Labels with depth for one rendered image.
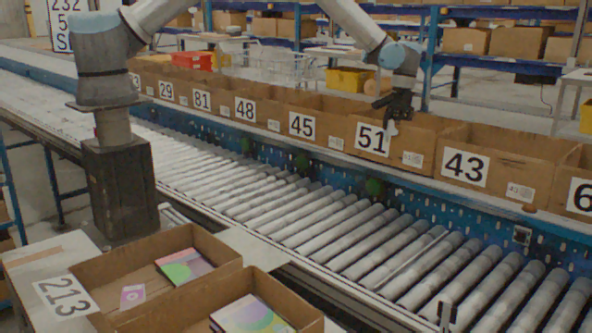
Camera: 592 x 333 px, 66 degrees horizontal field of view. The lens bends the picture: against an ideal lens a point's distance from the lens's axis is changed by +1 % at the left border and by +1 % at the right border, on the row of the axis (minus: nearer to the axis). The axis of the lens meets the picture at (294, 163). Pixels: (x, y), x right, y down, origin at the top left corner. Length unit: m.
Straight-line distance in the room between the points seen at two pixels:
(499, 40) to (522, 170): 4.60
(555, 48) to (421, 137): 4.35
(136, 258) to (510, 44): 5.31
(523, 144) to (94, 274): 1.54
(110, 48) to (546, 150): 1.53
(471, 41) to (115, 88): 5.27
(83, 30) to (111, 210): 0.56
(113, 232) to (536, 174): 1.38
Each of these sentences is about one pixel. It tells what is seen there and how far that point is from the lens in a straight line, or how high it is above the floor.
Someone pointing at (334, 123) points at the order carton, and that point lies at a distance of 1.97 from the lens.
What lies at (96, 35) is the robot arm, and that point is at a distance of 1.50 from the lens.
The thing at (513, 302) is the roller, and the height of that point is 0.74.
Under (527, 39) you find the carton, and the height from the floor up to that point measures 1.02.
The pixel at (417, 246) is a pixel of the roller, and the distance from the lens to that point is 1.59.
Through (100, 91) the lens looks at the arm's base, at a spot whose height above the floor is 1.26.
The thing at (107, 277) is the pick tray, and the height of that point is 0.77.
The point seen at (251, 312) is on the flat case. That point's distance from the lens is 1.19.
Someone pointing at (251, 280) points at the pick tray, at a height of 0.80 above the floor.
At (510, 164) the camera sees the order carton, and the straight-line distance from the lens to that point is 1.64.
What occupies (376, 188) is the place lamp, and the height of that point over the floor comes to 0.81.
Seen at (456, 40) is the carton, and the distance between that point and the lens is 6.37.
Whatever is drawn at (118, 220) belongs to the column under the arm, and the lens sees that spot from 1.62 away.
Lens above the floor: 1.54
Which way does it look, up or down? 21 degrees down
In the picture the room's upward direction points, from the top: straight up
